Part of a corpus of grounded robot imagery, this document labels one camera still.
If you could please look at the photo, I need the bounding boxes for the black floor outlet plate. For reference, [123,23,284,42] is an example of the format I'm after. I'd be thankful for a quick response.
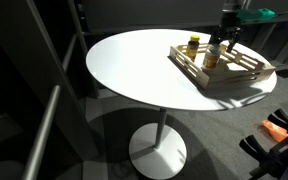
[276,69,288,78]

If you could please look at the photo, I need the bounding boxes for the orange plastic bag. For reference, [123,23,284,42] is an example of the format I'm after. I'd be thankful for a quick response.
[262,120,288,142]

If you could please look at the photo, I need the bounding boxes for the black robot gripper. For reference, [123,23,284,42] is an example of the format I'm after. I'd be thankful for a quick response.
[209,10,241,53]

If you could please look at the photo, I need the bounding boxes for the round white pedestal table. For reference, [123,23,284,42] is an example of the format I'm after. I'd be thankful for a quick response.
[86,29,277,180]

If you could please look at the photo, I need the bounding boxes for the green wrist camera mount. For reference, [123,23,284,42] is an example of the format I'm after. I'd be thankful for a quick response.
[237,8,275,22]

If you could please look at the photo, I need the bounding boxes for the orange-label open pill bottle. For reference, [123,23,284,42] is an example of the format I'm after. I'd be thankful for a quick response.
[202,44,220,69]

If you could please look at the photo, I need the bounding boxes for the grey metal handrail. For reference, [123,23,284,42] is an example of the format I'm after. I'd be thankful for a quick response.
[21,34,77,180]

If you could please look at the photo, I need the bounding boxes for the wooden crate tray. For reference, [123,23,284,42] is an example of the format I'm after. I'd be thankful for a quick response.
[169,43,275,90]

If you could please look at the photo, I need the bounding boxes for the yellow-capped brown pill bottle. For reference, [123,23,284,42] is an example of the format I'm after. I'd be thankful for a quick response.
[186,35,200,61]

